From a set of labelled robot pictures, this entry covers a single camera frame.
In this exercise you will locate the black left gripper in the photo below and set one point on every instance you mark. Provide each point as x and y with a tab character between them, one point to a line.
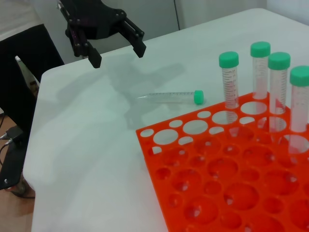
94	17

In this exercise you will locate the green-capped clear test tube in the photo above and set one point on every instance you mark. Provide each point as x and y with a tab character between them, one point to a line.
260	49
279	60
228	60
173	97
299	76

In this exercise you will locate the orange plastic test tube rack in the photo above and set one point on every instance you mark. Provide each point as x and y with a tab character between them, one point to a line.
253	166

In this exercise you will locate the small black connector box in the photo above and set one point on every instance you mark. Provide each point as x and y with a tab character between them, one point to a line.
14	134

